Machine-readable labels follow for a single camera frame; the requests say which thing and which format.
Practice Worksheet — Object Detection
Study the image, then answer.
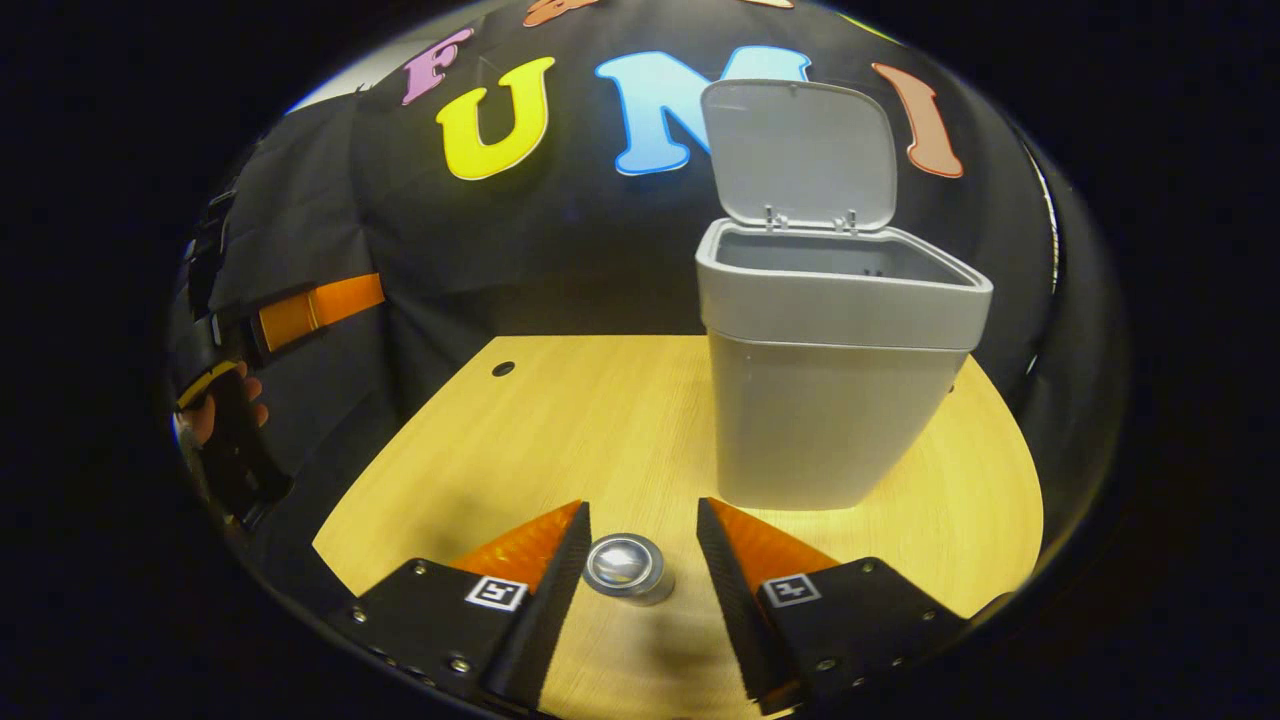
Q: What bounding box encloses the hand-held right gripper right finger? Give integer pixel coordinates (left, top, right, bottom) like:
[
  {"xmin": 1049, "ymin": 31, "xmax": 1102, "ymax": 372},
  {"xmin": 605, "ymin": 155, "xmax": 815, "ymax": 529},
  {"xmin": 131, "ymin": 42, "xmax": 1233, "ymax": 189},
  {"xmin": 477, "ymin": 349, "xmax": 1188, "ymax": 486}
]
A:
[{"xmin": 697, "ymin": 497, "xmax": 969, "ymax": 716}]

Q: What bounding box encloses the wooden desktop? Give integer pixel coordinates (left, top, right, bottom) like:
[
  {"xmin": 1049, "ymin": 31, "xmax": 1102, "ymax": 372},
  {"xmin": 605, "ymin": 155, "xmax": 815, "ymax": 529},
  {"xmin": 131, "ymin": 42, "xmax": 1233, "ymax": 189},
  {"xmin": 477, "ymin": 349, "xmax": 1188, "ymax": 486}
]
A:
[{"xmin": 312, "ymin": 335, "xmax": 1044, "ymax": 720}]

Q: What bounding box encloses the silver pop can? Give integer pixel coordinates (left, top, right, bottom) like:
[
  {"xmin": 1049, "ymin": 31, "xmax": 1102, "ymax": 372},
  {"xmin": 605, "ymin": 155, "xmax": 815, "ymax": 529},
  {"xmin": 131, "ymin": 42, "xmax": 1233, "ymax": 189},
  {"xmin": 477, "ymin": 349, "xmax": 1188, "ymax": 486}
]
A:
[{"xmin": 582, "ymin": 533, "xmax": 675, "ymax": 607}]

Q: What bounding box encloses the white desktop garbage bin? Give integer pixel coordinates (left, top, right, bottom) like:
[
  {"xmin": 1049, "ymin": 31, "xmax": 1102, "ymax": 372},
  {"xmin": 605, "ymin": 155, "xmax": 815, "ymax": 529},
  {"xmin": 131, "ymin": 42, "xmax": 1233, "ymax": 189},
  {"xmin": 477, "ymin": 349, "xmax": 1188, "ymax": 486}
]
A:
[{"xmin": 696, "ymin": 79, "xmax": 994, "ymax": 511}]

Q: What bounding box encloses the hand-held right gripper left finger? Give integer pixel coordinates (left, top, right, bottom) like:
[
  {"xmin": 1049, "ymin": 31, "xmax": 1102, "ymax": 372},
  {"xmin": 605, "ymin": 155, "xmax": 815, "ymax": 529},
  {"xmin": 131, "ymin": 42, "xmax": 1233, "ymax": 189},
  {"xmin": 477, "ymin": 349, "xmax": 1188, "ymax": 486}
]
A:
[{"xmin": 350, "ymin": 500, "xmax": 593, "ymax": 713}]

